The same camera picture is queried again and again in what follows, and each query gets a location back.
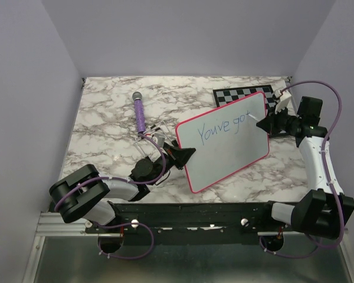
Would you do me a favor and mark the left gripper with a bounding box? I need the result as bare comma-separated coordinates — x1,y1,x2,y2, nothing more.
149,143,196,186

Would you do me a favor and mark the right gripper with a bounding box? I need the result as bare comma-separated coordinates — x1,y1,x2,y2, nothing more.
257,104,301,136

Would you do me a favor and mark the pink framed whiteboard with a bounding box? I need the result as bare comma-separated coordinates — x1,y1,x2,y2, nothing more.
175,92,270,193

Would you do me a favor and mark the blue whiteboard marker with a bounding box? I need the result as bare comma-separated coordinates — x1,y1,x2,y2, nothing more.
248,114,260,122

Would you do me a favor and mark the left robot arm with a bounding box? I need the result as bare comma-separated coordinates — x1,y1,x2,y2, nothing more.
49,140,196,233

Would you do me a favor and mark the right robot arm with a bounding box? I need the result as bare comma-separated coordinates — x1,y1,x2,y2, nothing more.
256,93,354,240

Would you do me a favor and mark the black grey chessboard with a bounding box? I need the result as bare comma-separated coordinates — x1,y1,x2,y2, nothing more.
213,85,276,110

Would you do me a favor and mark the purple microphone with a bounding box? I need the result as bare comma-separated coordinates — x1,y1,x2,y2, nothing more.
132,91,146,133

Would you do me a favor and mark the wire microphone stand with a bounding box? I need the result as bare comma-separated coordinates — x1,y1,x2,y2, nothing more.
133,120,173,157

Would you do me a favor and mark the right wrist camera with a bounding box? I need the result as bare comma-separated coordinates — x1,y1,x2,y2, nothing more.
274,89,291,114

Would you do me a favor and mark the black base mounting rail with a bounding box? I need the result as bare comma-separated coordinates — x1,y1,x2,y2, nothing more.
86,203,293,252

